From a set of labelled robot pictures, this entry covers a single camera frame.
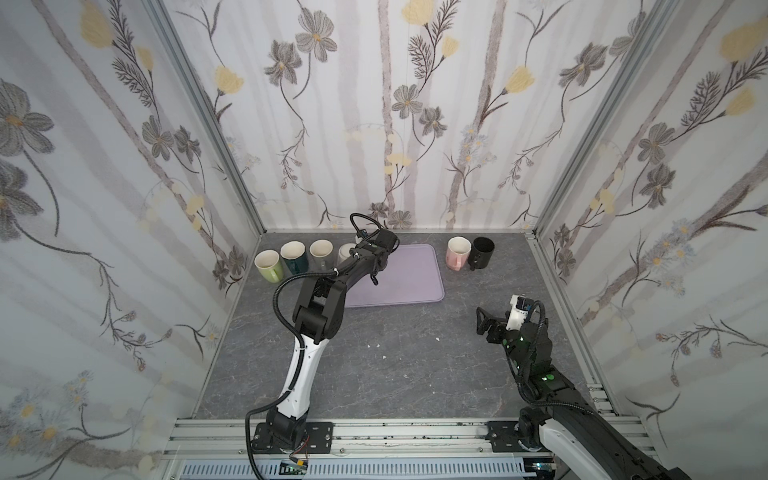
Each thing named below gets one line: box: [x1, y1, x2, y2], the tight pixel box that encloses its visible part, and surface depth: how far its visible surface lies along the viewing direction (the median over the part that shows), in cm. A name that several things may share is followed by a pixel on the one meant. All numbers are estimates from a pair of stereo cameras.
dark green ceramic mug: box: [280, 240, 309, 275], surface depth 103 cm
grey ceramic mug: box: [309, 238, 334, 271], surface depth 104 cm
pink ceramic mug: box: [445, 236, 472, 271], surface depth 105 cm
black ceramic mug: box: [468, 236, 495, 271], surface depth 107 cm
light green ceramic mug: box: [254, 249, 283, 283], surface depth 101 cm
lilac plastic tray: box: [345, 244, 445, 309], surface depth 106 cm
